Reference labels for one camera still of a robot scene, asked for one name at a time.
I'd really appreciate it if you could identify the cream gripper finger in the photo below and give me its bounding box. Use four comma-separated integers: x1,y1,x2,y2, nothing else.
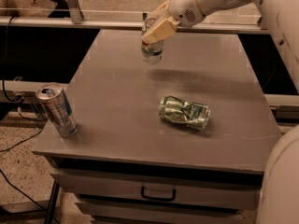
152,0,170,18
142,17,179,44

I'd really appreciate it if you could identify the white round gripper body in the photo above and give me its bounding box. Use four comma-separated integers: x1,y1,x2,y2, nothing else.
169,0,205,28

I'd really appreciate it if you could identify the white green 7up can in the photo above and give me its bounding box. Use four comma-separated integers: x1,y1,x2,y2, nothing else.
141,18,164,64

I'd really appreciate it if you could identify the crushed green soda can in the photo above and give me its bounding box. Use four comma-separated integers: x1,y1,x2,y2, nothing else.
159,96,210,131

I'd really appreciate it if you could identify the silver blue redbull can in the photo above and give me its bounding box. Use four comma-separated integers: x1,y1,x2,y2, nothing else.
36,82,78,138

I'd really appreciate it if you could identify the grey drawer cabinet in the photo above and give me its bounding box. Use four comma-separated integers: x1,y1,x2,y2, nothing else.
34,30,280,224

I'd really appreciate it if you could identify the white bag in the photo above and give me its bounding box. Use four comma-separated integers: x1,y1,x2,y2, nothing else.
0,0,58,18

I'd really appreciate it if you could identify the metal frame rail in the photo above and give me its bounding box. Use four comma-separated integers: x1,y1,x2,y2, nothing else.
0,0,270,35

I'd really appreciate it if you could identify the black floor cable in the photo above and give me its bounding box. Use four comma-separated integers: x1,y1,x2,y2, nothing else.
0,15,62,224

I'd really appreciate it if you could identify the black drawer handle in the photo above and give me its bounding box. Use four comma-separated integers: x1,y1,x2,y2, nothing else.
140,186,177,203

